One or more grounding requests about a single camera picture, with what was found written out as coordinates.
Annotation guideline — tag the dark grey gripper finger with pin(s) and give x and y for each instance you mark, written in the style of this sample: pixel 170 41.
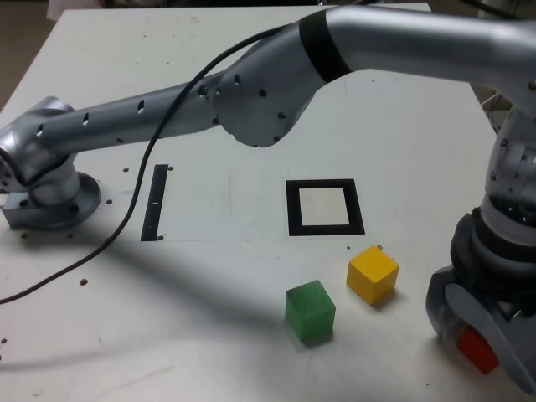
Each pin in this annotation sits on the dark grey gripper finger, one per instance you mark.
pixel 437 301

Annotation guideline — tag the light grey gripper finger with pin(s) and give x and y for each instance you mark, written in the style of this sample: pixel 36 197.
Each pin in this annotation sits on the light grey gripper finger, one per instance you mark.
pixel 515 347

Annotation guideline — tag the red cube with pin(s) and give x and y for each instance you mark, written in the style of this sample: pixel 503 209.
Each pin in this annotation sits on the red cube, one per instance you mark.
pixel 475 349

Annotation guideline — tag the yellow cube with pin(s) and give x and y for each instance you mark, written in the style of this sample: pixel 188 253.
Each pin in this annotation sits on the yellow cube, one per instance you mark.
pixel 370 274

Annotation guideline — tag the green cube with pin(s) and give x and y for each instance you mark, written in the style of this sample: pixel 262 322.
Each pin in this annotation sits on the green cube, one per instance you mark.
pixel 310 314

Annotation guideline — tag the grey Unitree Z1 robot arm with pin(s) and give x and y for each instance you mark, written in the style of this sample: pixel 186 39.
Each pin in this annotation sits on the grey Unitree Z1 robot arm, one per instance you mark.
pixel 125 121

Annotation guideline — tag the black tape square outline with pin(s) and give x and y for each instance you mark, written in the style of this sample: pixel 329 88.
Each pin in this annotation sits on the black tape square outline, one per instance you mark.
pixel 293 209

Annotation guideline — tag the black tape strip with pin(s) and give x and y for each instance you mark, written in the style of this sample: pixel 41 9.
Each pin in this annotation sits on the black tape strip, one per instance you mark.
pixel 154 201

